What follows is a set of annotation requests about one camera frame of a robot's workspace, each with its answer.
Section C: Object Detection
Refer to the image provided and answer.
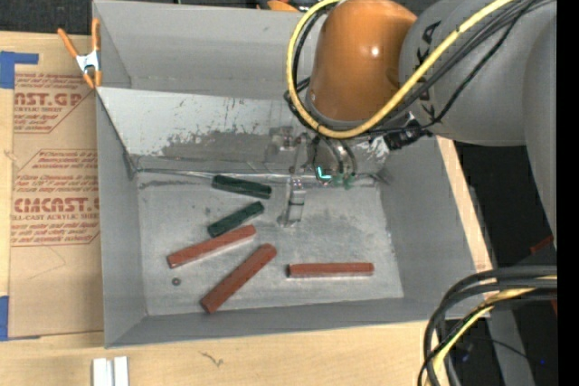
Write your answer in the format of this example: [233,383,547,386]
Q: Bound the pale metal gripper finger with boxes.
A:
[276,175,309,228]
[271,126,305,174]

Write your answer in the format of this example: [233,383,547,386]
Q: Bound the dark green flat block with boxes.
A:
[206,200,266,240]
[211,174,273,201]

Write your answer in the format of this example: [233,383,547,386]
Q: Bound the red-brown flat block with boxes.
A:
[285,261,375,279]
[199,242,279,315]
[166,224,258,270]

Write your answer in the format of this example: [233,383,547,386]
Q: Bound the grey metal bin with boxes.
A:
[91,0,477,349]

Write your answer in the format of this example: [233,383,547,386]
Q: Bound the brown cardboard board, red print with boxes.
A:
[0,30,106,341]

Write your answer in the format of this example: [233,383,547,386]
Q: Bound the black cylinder on white bracket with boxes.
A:
[366,116,433,164]

